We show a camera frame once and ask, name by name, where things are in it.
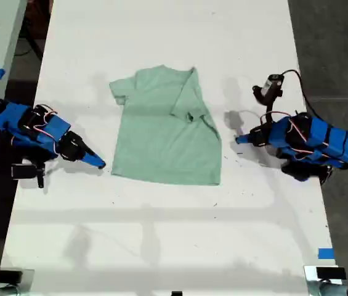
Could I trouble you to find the short blue tape strip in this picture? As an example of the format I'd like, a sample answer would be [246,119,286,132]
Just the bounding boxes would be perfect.
[317,247,336,260]

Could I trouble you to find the black camera stalk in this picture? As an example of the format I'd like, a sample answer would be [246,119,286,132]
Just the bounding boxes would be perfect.
[36,163,46,189]
[265,100,275,124]

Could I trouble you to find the thin black floor cable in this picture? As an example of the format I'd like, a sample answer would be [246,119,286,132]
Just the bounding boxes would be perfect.
[15,29,44,60]

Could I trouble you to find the black camera cable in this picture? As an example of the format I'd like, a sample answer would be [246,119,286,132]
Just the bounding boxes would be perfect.
[280,69,318,117]

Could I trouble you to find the small black box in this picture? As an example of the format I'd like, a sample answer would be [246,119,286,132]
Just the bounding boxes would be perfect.
[315,266,347,280]
[0,269,23,284]

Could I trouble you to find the metal table clamp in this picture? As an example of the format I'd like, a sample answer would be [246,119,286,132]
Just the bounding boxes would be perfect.
[0,268,36,296]
[304,265,348,296]

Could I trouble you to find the black camera box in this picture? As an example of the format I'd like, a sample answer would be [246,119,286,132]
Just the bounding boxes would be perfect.
[253,73,285,105]
[10,163,37,181]

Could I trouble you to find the pale green T-shirt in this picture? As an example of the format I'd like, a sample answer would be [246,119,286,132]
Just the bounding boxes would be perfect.
[108,64,223,187]

